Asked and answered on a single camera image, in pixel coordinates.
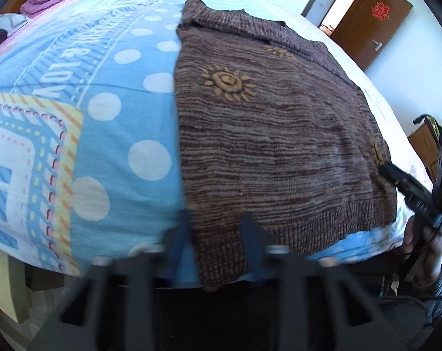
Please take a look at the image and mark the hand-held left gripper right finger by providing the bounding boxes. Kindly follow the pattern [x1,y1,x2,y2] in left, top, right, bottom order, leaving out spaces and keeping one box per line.
[241,212,404,351]

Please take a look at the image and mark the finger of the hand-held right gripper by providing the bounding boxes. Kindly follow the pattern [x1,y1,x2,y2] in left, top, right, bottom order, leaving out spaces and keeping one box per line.
[379,161,435,205]
[404,190,442,235]

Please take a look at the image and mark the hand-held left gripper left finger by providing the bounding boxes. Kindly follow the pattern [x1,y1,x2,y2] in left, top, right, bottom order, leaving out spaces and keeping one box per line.
[31,210,194,351]

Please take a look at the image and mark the brown knit sweater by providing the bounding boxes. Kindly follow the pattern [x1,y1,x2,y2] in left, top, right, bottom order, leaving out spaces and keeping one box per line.
[173,0,399,293]

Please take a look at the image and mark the dark clothes with green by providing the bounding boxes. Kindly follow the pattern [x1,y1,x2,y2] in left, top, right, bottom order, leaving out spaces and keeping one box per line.
[413,114,442,143]

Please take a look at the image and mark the person's right hand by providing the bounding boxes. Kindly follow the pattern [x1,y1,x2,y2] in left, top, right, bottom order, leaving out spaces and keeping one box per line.
[404,216,442,286]

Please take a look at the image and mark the brown wooden cabinet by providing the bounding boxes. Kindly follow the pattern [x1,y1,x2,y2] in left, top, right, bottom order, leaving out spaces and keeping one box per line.
[407,122,442,181]

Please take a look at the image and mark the brown wooden door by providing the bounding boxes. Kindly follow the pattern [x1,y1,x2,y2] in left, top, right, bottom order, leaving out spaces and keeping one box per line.
[331,0,413,70]

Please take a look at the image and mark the red paper door decoration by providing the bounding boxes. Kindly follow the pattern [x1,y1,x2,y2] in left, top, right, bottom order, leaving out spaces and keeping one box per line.
[371,2,390,19]

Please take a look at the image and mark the cream bedside cabinet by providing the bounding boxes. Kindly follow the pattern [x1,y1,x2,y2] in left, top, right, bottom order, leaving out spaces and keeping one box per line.
[0,249,31,322]

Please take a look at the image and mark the blue pink printed bed sheet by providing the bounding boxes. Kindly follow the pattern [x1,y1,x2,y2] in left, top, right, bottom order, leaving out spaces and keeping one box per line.
[0,0,437,289]

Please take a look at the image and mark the white patterned pillow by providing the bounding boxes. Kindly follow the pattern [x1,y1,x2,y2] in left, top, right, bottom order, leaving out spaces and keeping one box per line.
[0,13,29,57]

